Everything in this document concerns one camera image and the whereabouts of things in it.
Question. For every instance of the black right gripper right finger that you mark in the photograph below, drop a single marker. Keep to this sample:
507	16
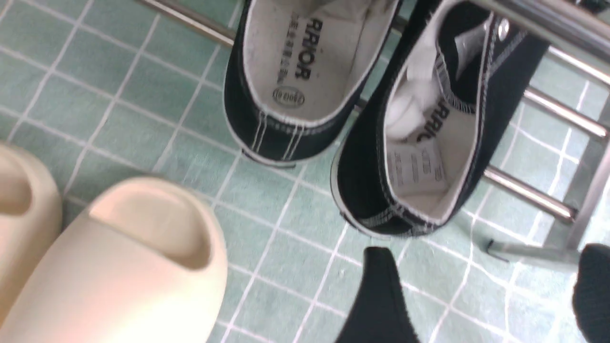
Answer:
591	297

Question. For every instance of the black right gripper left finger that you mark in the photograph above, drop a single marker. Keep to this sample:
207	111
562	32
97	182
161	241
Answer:
379	313

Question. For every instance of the black canvas sneaker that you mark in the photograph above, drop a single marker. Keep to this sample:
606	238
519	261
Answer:
420	147
296	71

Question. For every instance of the metal shoe rack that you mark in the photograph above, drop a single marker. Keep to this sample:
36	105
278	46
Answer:
560	250

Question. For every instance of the right cream slipper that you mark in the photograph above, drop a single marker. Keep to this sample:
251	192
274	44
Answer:
145	262

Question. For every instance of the cream slipper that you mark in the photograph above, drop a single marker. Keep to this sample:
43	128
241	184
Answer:
30	219
145	262

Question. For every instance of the green checkered tablecloth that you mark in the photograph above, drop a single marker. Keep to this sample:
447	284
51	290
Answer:
104	90

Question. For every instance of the left cream slipper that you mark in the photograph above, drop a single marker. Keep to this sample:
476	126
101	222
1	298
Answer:
30	219

